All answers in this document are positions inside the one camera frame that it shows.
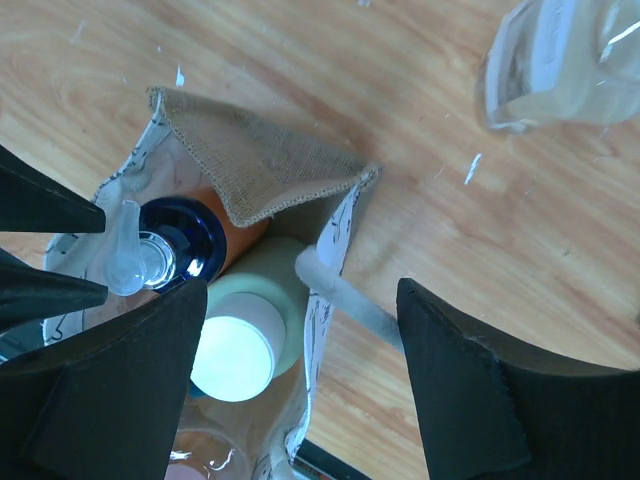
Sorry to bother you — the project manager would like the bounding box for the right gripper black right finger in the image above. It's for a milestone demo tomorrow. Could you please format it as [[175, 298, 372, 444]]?
[[396, 278, 639, 479]]

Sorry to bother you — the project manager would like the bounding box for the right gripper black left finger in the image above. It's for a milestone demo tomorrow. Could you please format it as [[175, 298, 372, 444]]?
[[1, 279, 207, 479]]

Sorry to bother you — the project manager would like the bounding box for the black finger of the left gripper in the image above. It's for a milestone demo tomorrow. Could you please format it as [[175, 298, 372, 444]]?
[[0, 146, 106, 234], [1, 250, 108, 330]]

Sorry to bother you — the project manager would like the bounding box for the pink cap bottle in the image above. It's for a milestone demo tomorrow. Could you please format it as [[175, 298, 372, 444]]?
[[164, 430, 250, 480]]

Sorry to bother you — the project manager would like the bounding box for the blue cap bottle back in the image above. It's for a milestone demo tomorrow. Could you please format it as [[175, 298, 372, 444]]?
[[102, 187, 269, 297]]

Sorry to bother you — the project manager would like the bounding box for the green bottle white cap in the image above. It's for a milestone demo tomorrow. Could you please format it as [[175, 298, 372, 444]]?
[[190, 237, 309, 402]]

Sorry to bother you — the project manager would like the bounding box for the clear bottle white cap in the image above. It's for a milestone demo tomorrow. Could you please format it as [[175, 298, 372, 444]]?
[[477, 1, 639, 133]]

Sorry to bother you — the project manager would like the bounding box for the beige canvas bag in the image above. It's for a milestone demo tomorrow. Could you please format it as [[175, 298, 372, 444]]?
[[43, 87, 398, 479]]

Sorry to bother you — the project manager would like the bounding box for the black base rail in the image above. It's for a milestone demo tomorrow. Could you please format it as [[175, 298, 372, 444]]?
[[292, 440, 370, 480]]

